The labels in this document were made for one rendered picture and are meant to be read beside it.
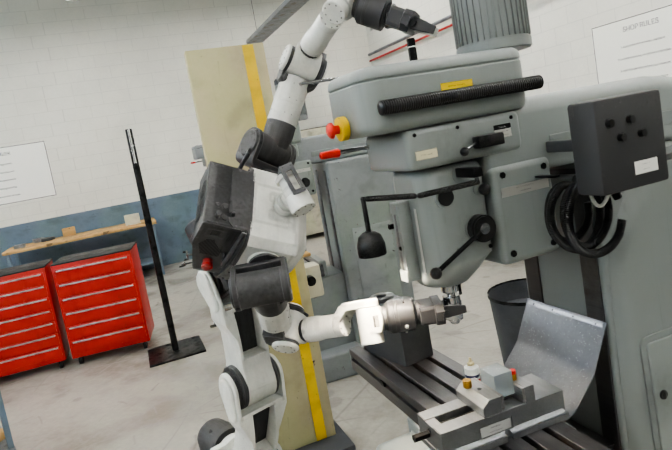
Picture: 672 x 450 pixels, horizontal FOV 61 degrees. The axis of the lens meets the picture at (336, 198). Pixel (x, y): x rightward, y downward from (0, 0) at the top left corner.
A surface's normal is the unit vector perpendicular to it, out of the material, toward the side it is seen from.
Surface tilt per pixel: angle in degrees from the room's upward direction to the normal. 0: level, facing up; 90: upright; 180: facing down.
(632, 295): 89
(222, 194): 58
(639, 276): 89
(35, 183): 90
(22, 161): 90
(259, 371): 81
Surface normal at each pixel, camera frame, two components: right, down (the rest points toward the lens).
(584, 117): -0.92, 0.20
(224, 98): 0.36, 0.04
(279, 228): 0.44, -0.54
